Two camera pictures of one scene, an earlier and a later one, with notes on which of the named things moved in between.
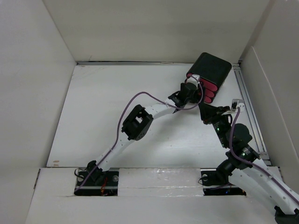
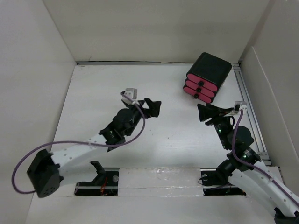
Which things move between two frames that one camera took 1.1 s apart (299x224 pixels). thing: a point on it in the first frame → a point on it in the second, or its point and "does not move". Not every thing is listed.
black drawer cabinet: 212,68 does not move
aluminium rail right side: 264,153 does not move
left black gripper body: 195,98 → 147,112
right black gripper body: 215,117 does not move
